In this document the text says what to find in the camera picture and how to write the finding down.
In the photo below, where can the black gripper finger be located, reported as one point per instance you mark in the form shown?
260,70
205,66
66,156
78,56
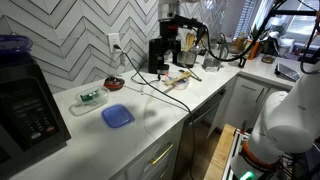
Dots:
170,50
178,50

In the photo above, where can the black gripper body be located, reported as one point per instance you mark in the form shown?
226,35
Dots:
170,31

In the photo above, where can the purple translucent plastic lid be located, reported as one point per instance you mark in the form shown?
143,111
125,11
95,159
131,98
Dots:
13,43

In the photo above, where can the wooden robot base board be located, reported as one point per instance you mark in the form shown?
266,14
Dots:
219,153

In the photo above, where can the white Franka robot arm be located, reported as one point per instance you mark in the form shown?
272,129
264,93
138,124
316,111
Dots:
286,123

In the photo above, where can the blue plastic container lid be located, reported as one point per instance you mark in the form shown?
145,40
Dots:
117,115

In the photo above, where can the black microwave oven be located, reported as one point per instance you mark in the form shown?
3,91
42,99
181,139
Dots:
26,110

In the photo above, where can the silver utensil holder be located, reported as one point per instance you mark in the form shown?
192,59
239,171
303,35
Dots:
186,57

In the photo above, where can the wooden utensils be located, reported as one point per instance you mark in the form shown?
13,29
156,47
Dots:
190,40

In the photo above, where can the black coffee maker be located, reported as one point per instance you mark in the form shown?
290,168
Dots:
155,55

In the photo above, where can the wooden spatula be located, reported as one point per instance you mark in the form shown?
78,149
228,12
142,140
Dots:
178,79

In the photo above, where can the clear shallow plastic tub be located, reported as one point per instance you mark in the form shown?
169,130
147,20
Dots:
181,85

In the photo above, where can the clear glass jar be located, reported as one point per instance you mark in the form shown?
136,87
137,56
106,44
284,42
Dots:
215,56

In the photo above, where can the red round dish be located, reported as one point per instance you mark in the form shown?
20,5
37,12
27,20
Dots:
114,83

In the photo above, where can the stainless dishwasher front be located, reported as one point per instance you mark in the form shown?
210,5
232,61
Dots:
203,116

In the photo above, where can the orange container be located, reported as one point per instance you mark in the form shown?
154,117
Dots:
254,50

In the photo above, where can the white cabinet door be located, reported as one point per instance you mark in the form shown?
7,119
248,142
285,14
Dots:
245,103

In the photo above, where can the small green cardboard box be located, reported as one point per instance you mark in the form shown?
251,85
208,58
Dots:
89,95

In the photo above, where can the clear plastic food container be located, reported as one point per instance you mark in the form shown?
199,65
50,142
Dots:
90,100

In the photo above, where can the white drawer cabinet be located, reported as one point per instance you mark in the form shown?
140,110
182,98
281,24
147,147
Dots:
156,156

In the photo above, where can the dark flat tablet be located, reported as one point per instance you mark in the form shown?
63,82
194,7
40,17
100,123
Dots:
287,71

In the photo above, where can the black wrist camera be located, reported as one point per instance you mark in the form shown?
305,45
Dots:
190,22

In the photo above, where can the white wall power outlet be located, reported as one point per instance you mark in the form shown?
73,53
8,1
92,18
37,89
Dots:
112,39

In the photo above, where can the black metal camera stand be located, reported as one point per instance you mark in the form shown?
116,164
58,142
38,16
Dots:
293,12

